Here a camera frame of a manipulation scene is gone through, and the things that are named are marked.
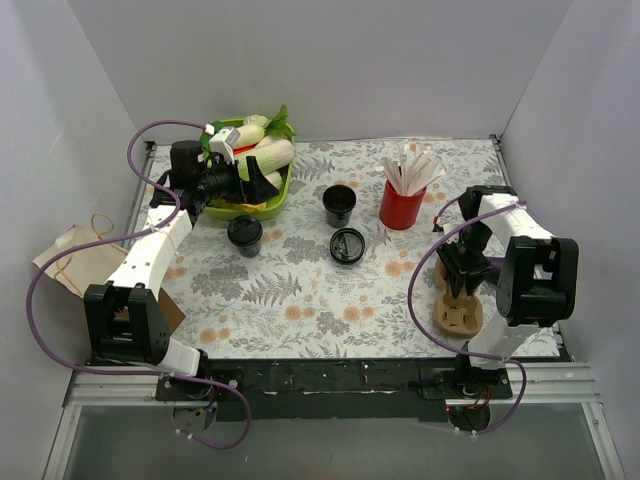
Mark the brown paper takeout bag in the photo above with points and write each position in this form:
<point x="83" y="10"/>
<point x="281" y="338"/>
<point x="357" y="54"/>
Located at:
<point x="78" y="270"/>

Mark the cardboard cup carrier tray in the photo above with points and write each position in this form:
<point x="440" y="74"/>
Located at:
<point x="458" y="317"/>

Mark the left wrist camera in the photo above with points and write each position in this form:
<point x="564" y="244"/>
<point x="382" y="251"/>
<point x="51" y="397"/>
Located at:
<point x="222" y="143"/>

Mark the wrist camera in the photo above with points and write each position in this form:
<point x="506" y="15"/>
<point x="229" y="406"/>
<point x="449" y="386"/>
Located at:
<point x="222" y="143"/>
<point x="448" y="233"/>

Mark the large napa cabbage toy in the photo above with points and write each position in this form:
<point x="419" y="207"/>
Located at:
<point x="269" y="157"/>

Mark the purple toy eggplant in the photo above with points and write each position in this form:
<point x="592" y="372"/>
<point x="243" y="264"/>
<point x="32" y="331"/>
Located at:
<point x="497" y="264"/>

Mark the red straw holder cup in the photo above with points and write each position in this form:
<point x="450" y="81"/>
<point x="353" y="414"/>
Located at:
<point x="399" y="212"/>

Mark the white radish toy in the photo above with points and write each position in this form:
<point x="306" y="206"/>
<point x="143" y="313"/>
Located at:
<point x="249" y="135"/>

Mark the floral table mat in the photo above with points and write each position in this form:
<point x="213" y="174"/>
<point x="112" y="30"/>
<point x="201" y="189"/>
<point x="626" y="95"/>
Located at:
<point x="293" y="300"/>

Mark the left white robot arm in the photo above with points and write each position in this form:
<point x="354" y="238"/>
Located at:
<point x="125" y="320"/>

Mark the green vegetable tray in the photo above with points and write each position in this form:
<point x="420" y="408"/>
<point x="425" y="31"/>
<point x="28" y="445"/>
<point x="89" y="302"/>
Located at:
<point x="221" y="209"/>

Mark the black coffee cup lid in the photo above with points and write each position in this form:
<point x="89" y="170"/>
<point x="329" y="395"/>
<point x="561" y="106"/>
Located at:
<point x="347" y="246"/>

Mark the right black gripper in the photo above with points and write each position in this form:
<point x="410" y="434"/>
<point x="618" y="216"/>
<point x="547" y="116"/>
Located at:
<point x="464" y="263"/>

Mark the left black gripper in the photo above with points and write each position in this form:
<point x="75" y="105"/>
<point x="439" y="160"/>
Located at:
<point x="243" y="180"/>

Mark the green bok choy toy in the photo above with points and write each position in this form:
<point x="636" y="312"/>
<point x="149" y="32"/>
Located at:
<point x="275" y="128"/>

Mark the black coffee cups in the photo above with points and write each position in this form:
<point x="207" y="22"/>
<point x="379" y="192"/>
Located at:
<point x="339" y="202"/>

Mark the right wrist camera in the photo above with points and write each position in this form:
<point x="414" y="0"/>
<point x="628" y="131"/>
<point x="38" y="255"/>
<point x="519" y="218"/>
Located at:
<point x="448" y="233"/>

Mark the white wrapped straws bundle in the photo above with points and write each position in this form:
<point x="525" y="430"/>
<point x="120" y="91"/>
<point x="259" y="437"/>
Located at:
<point x="413" y="168"/>

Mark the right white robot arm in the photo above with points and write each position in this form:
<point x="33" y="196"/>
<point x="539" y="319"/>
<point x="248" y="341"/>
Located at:
<point x="503" y="278"/>

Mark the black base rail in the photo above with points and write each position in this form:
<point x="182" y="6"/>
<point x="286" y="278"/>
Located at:
<point x="414" y="388"/>

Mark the orange carrot toy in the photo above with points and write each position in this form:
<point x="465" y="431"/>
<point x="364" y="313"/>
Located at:
<point x="244" y="149"/>

